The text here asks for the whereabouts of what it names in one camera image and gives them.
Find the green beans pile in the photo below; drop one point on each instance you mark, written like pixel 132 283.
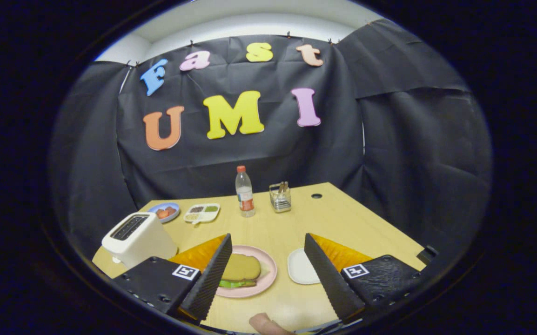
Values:
pixel 211 209

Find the clear bottle with red cap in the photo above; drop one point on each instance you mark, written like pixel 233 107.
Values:
pixel 245 200

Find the blue plate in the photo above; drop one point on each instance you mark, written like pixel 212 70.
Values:
pixel 152 210

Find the orange round slice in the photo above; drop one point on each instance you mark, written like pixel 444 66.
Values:
pixel 162 213

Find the white divided tray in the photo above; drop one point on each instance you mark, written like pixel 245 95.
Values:
pixel 210 216

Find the pink plate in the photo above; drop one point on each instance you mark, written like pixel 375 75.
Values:
pixel 268 270

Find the brown beans pile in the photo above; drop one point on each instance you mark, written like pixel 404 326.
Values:
pixel 196 209

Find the green lettuce leaf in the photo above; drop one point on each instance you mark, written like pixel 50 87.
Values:
pixel 236 283

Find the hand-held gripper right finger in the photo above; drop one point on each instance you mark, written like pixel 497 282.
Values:
pixel 329 279

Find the white toaster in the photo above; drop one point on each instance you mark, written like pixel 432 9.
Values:
pixel 143 242

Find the small white plate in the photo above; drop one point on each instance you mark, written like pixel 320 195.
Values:
pixel 298 267

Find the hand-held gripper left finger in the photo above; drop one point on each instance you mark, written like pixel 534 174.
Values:
pixel 212 274

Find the white beans pile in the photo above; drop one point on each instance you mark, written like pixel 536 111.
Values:
pixel 192 216

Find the plain brown toast slice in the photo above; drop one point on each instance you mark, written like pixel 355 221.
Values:
pixel 240 267

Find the black backdrop cloth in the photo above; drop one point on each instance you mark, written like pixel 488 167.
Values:
pixel 412 163

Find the black block at table edge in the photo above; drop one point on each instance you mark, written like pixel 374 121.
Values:
pixel 427 255

